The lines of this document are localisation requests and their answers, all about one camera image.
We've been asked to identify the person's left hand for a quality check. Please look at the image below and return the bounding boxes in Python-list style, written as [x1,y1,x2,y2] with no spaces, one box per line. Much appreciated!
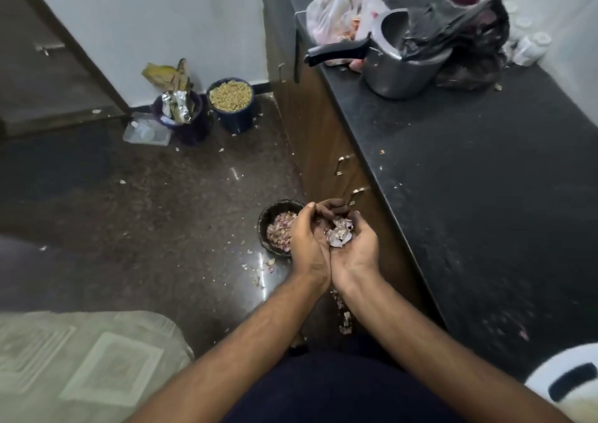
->
[290,201,332,293]

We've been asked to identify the white plastic bag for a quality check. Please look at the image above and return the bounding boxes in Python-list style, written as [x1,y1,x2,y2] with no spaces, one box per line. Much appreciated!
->
[306,0,391,68]

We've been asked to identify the blue bucket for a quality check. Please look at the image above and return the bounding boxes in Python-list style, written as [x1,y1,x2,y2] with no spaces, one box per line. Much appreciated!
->
[206,78,256,135]

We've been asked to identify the person's right forearm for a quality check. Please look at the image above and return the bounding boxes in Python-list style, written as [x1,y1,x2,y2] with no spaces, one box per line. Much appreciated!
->
[333,268,574,423]

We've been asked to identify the dark blue waste bin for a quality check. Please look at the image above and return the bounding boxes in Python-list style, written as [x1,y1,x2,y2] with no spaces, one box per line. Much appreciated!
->
[151,92,209,146]

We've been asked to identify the yellow grains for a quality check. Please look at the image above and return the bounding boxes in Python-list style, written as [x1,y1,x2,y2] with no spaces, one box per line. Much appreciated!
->
[209,81,253,109]

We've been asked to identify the person's left forearm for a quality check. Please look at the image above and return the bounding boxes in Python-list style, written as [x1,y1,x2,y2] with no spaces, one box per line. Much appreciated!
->
[125,272,330,423]

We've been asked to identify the person's right hand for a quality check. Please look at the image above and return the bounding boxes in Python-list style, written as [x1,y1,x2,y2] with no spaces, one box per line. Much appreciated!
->
[321,198,382,293]

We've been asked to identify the white and black object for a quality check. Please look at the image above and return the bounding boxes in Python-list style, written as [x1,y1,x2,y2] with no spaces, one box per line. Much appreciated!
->
[523,343,598,423]

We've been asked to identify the black plastic bag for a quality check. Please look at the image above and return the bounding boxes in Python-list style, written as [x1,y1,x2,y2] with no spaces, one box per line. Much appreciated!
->
[403,0,511,92]

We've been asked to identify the silver foil wrappers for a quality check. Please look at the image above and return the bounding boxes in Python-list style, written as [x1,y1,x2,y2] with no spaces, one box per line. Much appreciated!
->
[161,90,193,124]

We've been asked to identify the pile of peels in bowl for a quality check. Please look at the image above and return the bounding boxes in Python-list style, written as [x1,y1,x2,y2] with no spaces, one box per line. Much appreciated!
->
[266,211,299,253]

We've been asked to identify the person's dark clothing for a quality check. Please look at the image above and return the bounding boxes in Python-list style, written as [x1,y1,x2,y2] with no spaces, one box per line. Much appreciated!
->
[223,335,468,423]

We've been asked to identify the handful of garlic peels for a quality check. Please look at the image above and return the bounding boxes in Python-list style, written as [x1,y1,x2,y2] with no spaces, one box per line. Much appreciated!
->
[325,217,354,249]

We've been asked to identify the black bowl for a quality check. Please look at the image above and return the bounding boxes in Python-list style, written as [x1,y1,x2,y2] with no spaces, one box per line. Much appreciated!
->
[257,199,305,261]

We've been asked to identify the steel pressure cooker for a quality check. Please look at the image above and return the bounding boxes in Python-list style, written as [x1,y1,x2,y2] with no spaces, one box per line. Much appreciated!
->
[305,8,453,100]

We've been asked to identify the scattered peels on floor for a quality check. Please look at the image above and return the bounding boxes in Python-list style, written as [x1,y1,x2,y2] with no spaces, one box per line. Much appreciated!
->
[239,249,277,289]

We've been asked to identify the brown door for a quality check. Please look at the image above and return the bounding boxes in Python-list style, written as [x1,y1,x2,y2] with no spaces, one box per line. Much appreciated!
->
[0,0,131,139]

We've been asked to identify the brown wooden cabinet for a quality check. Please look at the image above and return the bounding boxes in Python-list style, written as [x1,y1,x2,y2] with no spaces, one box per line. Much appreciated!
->
[256,0,447,330]

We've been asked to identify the yellow crumpled packet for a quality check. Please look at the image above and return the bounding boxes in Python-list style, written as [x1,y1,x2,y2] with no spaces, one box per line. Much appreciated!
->
[142,58,193,92]

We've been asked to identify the white plastic bottle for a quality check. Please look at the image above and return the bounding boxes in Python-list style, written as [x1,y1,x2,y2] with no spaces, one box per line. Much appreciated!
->
[511,32,552,67]

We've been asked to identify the clear plastic container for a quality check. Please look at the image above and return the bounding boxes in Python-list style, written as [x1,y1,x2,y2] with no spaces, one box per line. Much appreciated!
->
[122,113,173,147]

